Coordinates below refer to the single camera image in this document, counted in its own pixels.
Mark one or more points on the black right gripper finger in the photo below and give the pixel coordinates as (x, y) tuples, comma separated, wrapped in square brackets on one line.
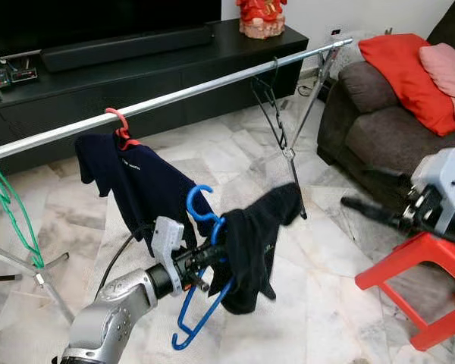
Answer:
[(394, 177), (375, 212)]

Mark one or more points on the black garment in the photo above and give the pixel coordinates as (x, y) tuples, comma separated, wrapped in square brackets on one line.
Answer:
[(250, 243)]

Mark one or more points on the blue plastic hanger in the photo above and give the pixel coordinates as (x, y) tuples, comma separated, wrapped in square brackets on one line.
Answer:
[(189, 203)]

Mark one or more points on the red plastic hanger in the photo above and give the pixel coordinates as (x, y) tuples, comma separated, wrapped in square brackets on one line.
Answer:
[(125, 140)]

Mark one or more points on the green hanger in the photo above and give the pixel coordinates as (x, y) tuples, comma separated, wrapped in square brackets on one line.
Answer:
[(36, 256)]

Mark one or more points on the dark brown sofa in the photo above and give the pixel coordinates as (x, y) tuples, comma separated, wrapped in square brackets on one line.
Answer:
[(379, 136)]

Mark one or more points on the red plastic stool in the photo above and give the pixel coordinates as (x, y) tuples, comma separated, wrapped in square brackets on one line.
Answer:
[(409, 254)]

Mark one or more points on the navy t-shirt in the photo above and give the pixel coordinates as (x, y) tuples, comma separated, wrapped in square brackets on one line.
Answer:
[(136, 182)]

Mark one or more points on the red cushion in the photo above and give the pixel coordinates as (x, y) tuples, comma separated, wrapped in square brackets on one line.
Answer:
[(402, 76)]

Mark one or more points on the pink cushion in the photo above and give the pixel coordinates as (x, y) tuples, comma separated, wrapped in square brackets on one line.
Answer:
[(447, 76)]

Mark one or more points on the white lace cloth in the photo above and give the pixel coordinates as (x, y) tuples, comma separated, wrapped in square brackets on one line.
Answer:
[(349, 61)]

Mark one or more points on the black tv console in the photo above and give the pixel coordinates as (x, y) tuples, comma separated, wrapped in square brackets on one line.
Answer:
[(197, 114)]

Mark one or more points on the silver clothes rack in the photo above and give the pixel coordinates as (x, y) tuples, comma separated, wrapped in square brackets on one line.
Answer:
[(212, 85)]

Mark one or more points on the red figurine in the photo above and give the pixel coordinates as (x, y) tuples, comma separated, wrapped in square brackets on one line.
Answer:
[(262, 19)]

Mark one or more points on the black soundbar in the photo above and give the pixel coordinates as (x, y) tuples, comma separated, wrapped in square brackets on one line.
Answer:
[(129, 47)]

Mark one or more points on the black box with red display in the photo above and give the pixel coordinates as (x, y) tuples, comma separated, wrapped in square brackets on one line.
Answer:
[(24, 75)]

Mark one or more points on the black television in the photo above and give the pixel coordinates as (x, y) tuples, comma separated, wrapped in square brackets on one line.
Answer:
[(98, 19)]

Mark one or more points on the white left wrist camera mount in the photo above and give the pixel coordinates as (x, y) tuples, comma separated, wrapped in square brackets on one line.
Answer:
[(167, 243)]

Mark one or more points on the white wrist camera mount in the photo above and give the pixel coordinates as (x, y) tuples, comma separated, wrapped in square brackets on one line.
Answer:
[(167, 243), (444, 171)]

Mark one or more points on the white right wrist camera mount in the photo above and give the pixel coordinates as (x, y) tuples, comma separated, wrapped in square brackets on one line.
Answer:
[(444, 171)]

